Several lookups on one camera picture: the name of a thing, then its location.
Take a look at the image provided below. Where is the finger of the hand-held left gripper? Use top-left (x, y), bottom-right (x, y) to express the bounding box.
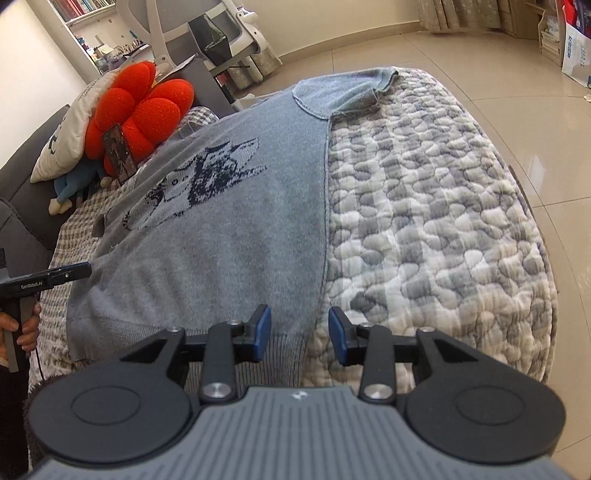
top-left (48, 261), bottom-right (93, 284)

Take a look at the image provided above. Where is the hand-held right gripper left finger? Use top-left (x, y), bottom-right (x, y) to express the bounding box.
top-left (121, 304), bottom-right (273, 402)

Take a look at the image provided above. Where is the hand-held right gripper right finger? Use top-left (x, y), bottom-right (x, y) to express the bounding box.
top-left (328, 307), bottom-right (481, 401)

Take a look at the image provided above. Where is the grey knitted sweater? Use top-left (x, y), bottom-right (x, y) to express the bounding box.
top-left (66, 66), bottom-right (400, 388)

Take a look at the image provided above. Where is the person's left hand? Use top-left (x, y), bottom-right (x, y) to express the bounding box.
top-left (0, 302), bottom-right (42, 352)

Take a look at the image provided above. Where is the blue plush toy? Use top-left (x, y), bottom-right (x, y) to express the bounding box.
top-left (48, 159), bottom-right (114, 215)

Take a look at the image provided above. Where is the white printed pillow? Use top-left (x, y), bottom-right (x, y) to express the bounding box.
top-left (30, 74), bottom-right (123, 184)

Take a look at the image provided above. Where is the grey checked quilted blanket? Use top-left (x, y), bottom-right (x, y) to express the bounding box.
top-left (28, 67), bottom-right (559, 480)

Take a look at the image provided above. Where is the red flower-shaped cushion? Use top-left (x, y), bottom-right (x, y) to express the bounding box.
top-left (84, 60), bottom-right (195, 177)

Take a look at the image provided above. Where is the white bookshelf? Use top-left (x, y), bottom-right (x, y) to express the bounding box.
top-left (46, 0), bottom-right (153, 77)

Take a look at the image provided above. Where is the white office chair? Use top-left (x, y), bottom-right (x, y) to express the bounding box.
top-left (115, 0), bottom-right (282, 100)

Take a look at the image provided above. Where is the grey star curtain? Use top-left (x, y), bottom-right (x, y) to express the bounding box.
top-left (416, 0), bottom-right (502, 33)

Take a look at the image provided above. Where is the wooden desk with shelves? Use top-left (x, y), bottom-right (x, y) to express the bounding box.
top-left (501, 0), bottom-right (561, 40)

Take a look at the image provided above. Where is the white shopping bag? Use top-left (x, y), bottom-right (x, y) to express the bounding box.
top-left (561, 0), bottom-right (591, 28)
top-left (561, 21), bottom-right (591, 88)

